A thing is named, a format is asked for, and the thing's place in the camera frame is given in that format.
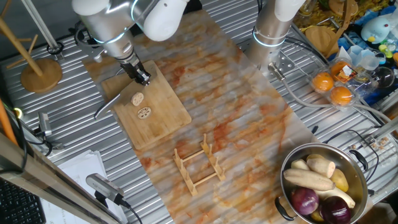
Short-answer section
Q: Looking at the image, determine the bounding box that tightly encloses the thin black table cable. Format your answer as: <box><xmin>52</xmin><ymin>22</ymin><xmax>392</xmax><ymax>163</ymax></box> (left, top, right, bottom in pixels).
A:
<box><xmin>323</xmin><ymin>129</ymin><xmax>380</xmax><ymax>183</ymax></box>

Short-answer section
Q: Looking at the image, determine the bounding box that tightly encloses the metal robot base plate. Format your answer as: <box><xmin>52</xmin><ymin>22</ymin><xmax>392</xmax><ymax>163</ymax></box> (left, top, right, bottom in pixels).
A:
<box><xmin>239</xmin><ymin>40</ymin><xmax>296</xmax><ymax>78</ymax></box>

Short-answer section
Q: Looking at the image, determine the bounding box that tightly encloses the grey hose cable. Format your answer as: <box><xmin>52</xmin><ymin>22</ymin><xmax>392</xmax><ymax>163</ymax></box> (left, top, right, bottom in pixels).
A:
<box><xmin>267</xmin><ymin>62</ymin><xmax>392</xmax><ymax>124</ymax></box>

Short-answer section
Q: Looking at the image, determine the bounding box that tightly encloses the dark purple onion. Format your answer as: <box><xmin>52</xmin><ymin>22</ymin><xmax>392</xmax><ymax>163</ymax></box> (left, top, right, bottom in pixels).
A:
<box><xmin>319</xmin><ymin>195</ymin><xmax>352</xmax><ymax>224</ymax></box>

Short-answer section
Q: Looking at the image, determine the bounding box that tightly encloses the wooden cutting board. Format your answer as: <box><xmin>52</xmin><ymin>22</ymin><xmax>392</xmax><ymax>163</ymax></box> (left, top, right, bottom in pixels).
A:
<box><xmin>101</xmin><ymin>60</ymin><xmax>193</xmax><ymax>151</ymax></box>

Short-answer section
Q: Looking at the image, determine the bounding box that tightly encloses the lotus root chunk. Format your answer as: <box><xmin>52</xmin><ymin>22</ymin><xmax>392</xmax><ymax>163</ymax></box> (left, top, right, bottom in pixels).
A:
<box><xmin>130</xmin><ymin>91</ymin><xmax>145</xmax><ymax>107</ymax></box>

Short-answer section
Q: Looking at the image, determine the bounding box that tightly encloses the pale curved root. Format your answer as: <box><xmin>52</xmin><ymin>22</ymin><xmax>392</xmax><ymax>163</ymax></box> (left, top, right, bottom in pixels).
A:
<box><xmin>313</xmin><ymin>186</ymin><xmax>356</xmax><ymax>208</ymax></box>

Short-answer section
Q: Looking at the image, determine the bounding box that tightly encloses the black camera cable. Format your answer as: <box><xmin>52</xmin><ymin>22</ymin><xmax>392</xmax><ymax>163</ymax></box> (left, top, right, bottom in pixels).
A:
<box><xmin>119</xmin><ymin>198</ymin><xmax>144</xmax><ymax>224</ymax></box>

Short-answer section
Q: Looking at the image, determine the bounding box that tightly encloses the black keyboard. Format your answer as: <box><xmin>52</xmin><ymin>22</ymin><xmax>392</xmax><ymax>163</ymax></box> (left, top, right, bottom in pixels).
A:
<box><xmin>0</xmin><ymin>179</ymin><xmax>47</xmax><ymax>224</ymax></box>

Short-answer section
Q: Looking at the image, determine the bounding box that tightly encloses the silver exterior camera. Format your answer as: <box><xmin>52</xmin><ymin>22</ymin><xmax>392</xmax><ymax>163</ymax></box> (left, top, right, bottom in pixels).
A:
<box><xmin>86</xmin><ymin>173</ymin><xmax>125</xmax><ymax>206</ymax></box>

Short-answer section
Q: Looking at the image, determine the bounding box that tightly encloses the steel pot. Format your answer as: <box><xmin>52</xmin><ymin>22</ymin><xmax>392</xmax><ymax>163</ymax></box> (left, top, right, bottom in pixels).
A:
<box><xmin>274</xmin><ymin>142</ymin><xmax>369</xmax><ymax>224</ymax></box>

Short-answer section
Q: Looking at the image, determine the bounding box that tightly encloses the round wooden stand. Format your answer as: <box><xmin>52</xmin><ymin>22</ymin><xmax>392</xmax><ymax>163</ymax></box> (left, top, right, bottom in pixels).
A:
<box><xmin>304</xmin><ymin>0</ymin><xmax>358</xmax><ymax>58</ymax></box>

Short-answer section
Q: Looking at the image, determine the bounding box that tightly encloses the aluminium frame bar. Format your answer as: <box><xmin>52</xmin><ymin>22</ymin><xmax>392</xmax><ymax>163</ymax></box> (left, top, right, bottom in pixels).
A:
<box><xmin>0</xmin><ymin>132</ymin><xmax>122</xmax><ymax>224</ymax></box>

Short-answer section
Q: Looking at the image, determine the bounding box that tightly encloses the orange marble pattern mat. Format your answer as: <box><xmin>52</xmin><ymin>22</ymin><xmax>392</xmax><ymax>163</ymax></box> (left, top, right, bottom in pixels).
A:
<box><xmin>82</xmin><ymin>9</ymin><xmax>374</xmax><ymax>224</ymax></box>

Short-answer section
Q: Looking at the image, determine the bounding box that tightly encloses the green yellow toy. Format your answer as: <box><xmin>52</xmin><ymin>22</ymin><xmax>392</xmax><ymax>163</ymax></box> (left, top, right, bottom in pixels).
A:
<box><xmin>377</xmin><ymin>43</ymin><xmax>394</xmax><ymax>59</ymax></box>

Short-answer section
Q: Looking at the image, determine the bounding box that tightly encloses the clear plastic cup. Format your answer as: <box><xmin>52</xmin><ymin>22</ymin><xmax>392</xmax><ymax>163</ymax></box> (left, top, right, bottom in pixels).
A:
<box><xmin>348</xmin><ymin>45</ymin><xmax>386</xmax><ymax>71</ymax></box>

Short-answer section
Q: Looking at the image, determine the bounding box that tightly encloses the thick short lotus root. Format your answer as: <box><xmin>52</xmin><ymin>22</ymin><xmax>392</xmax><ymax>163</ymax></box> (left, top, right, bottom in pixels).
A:
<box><xmin>306</xmin><ymin>154</ymin><xmax>336</xmax><ymax>178</ymax></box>

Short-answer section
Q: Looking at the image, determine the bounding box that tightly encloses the black clamp mounted camera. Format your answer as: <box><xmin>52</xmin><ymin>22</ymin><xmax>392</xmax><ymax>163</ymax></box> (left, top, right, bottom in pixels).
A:
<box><xmin>33</xmin><ymin>111</ymin><xmax>65</xmax><ymax>150</ymax></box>

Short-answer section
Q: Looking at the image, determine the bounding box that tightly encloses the wooden mug tree stand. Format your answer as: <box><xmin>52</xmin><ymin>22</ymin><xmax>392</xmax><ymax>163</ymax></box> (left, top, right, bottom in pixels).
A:
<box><xmin>0</xmin><ymin>0</ymin><xmax>64</xmax><ymax>93</ymax></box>

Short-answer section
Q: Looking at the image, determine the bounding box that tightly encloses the orange fruit with label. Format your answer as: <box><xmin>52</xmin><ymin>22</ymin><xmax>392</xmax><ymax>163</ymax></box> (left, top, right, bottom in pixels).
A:
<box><xmin>330</xmin><ymin>60</ymin><xmax>351</xmax><ymax>78</ymax></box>

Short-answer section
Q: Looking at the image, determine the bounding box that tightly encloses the white rod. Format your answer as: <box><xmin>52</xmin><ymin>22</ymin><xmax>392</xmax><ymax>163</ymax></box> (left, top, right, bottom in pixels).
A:
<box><xmin>21</xmin><ymin>0</ymin><xmax>60</xmax><ymax>50</ymax></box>

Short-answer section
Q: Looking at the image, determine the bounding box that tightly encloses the long pale lotus root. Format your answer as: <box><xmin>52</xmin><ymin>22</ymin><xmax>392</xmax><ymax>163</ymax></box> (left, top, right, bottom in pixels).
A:
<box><xmin>283</xmin><ymin>167</ymin><xmax>336</xmax><ymax>191</ymax></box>

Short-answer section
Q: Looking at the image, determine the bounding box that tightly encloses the small pale root piece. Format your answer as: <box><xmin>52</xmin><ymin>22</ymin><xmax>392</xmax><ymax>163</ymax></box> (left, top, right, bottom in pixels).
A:
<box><xmin>290</xmin><ymin>159</ymin><xmax>310</xmax><ymax>171</ymax></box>

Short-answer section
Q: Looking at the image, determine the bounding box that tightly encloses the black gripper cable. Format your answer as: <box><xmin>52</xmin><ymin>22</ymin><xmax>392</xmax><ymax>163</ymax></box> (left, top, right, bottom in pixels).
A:
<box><xmin>68</xmin><ymin>21</ymin><xmax>103</xmax><ymax>47</ymax></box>

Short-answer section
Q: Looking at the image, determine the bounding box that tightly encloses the steel cleaver knife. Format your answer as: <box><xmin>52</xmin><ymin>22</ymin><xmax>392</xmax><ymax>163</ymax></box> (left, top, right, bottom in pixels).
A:
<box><xmin>94</xmin><ymin>62</ymin><xmax>156</xmax><ymax>120</ymax></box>

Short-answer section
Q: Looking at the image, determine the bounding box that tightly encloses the wooden knife rack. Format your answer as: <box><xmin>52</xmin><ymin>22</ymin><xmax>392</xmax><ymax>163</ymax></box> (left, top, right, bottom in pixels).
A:
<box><xmin>172</xmin><ymin>133</ymin><xmax>226</xmax><ymax>197</ymax></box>

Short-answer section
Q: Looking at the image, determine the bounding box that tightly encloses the dark glass bowl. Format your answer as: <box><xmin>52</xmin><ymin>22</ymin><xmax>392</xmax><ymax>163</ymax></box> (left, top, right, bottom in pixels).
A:
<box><xmin>371</xmin><ymin>67</ymin><xmax>396</xmax><ymax>89</ymax></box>

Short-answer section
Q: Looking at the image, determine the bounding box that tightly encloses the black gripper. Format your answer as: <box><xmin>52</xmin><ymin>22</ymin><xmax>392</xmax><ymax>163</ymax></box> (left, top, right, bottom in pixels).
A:
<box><xmin>120</xmin><ymin>58</ymin><xmax>152</xmax><ymax>87</ymax></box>

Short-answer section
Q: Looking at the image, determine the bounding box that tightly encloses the small yellow potato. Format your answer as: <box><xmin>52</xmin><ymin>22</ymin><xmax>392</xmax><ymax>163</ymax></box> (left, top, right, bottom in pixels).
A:
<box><xmin>310</xmin><ymin>208</ymin><xmax>324</xmax><ymax>222</ymax></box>

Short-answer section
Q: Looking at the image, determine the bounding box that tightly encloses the blue plush toy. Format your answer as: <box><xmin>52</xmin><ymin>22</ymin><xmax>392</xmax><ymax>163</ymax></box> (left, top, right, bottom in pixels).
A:
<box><xmin>360</xmin><ymin>16</ymin><xmax>392</xmax><ymax>44</ymax></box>

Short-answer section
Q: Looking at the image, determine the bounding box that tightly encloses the black cable loop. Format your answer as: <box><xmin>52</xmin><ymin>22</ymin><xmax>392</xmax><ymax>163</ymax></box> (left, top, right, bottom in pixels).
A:
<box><xmin>46</xmin><ymin>41</ymin><xmax>65</xmax><ymax>56</ymax></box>

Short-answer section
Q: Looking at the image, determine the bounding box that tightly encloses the orange pole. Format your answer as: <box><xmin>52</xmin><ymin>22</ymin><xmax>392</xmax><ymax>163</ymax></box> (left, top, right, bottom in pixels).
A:
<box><xmin>0</xmin><ymin>99</ymin><xmax>19</xmax><ymax>146</ymax></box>

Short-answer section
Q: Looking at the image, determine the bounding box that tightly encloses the lotus root slice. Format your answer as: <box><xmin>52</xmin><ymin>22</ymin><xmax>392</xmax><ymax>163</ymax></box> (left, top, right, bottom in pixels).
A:
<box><xmin>137</xmin><ymin>106</ymin><xmax>152</xmax><ymax>120</ymax></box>

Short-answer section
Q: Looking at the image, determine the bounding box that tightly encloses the clear plastic fruit pack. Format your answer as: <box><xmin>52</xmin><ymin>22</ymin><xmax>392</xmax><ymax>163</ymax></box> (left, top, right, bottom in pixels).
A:
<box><xmin>309</xmin><ymin>57</ymin><xmax>379</xmax><ymax>111</ymax></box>

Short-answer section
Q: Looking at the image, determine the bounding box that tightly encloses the white paper stack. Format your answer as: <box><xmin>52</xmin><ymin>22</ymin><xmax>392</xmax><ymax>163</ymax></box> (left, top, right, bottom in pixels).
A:
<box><xmin>40</xmin><ymin>150</ymin><xmax>128</xmax><ymax>224</ymax></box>

